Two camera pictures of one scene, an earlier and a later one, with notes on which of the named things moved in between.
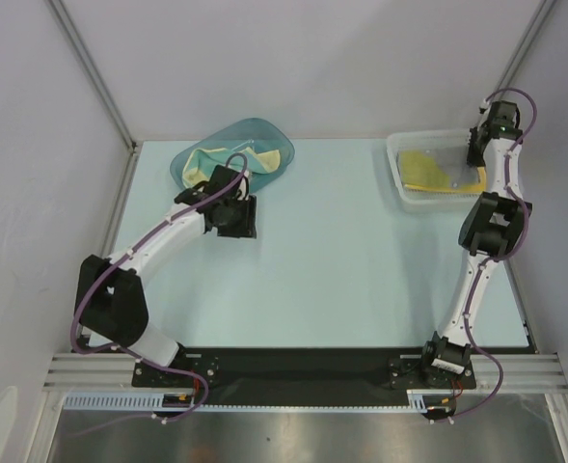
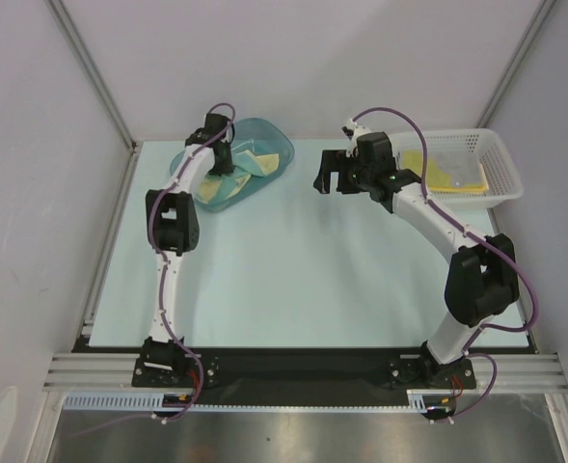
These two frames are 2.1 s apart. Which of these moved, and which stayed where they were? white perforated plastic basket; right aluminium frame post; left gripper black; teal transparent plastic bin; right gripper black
Moved: right gripper black; left gripper black
Stayed: teal transparent plastic bin; white perforated plastic basket; right aluminium frame post
